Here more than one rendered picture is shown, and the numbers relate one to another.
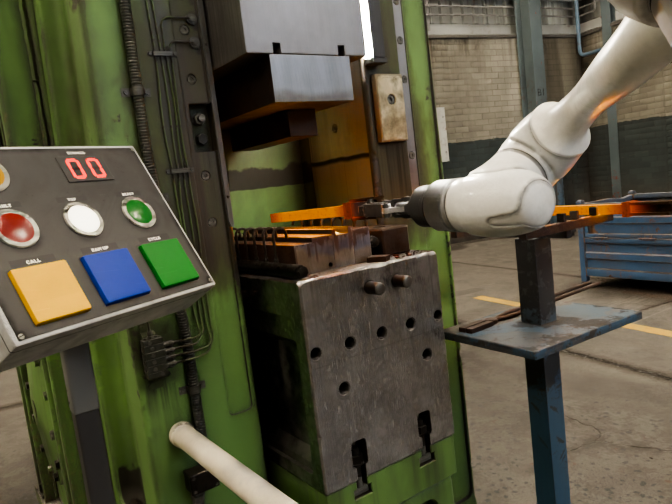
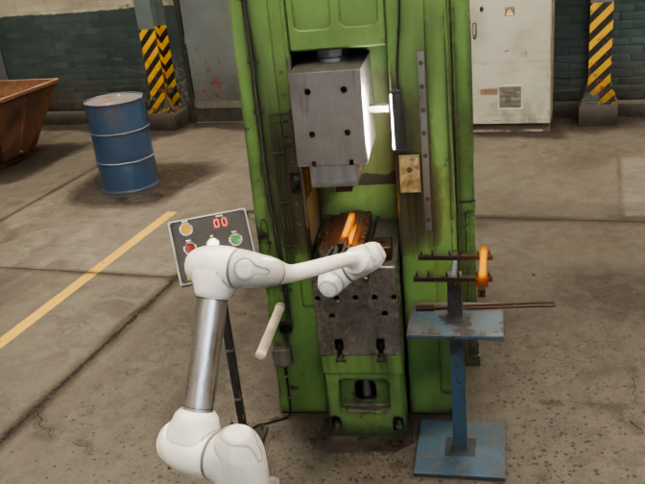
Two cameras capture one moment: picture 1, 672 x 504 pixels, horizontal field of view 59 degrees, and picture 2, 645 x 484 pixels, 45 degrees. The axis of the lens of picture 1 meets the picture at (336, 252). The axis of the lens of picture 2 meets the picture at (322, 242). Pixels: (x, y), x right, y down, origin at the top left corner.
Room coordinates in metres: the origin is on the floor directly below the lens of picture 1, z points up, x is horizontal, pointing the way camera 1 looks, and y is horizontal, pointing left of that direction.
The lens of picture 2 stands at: (-1.04, -2.23, 2.36)
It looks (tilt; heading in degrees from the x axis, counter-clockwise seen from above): 23 degrees down; 46
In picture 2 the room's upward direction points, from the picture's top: 6 degrees counter-clockwise
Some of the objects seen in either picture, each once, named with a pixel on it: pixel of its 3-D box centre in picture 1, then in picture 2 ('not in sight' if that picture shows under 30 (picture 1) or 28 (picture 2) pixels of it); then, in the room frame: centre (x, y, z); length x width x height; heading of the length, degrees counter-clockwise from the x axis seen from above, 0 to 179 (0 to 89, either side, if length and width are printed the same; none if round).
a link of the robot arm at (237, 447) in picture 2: not in sight; (239, 458); (0.18, -0.50, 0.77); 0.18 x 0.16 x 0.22; 107
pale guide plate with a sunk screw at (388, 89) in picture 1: (389, 108); (409, 173); (1.55, -0.18, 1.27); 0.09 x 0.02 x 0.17; 125
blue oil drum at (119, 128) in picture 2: not in sight; (122, 142); (3.00, 4.55, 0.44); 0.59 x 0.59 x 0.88
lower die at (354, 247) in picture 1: (285, 246); (346, 234); (1.43, 0.12, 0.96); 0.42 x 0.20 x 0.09; 35
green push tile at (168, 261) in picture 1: (168, 263); not in sight; (0.89, 0.26, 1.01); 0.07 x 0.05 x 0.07; 150
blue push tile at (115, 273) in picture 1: (115, 276); not in sight; (0.81, 0.31, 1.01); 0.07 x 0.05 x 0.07; 150
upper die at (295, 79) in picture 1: (265, 97); (340, 161); (1.43, 0.12, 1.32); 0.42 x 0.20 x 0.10; 35
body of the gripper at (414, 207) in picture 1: (420, 206); not in sight; (1.07, -0.16, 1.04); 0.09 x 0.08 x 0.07; 35
